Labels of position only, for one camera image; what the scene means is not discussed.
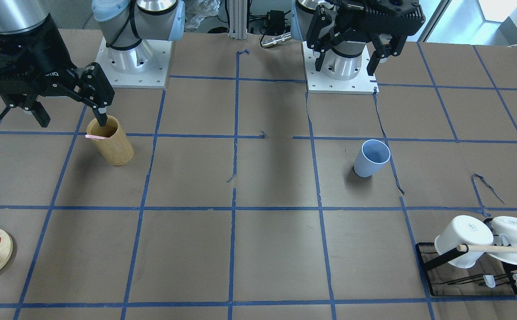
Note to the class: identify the pink chopstick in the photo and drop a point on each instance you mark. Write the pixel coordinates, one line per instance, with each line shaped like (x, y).
(94, 137)

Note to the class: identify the aluminium frame post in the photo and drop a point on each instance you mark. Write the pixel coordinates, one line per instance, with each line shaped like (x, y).
(238, 11)

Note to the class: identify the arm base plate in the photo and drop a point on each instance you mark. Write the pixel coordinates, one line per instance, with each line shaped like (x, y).
(151, 66)
(365, 82)

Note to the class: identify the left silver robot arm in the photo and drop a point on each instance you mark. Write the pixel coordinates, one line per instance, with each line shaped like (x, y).
(302, 15)

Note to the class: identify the bamboo chopstick holder cup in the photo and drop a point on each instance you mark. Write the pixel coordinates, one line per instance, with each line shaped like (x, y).
(116, 149)

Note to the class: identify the white mug far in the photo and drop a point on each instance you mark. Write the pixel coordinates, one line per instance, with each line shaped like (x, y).
(504, 229)

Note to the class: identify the white mug near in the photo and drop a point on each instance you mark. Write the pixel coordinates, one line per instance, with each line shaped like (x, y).
(463, 229)

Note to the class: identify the light blue plastic cup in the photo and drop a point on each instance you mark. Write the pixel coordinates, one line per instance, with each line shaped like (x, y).
(373, 155)

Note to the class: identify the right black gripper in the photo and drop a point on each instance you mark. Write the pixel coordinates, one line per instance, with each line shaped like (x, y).
(45, 60)

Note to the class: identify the black wire cup rack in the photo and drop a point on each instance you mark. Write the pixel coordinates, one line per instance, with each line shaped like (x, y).
(456, 273)

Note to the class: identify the white mug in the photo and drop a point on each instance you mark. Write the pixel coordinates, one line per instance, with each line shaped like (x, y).
(463, 229)
(504, 229)

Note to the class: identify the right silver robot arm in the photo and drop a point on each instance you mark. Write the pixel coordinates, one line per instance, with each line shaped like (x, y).
(124, 23)

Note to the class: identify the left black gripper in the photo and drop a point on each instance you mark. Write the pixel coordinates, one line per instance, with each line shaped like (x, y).
(320, 27)

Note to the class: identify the wooden rack handle rod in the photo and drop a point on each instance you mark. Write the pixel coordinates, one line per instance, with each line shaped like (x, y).
(486, 248)

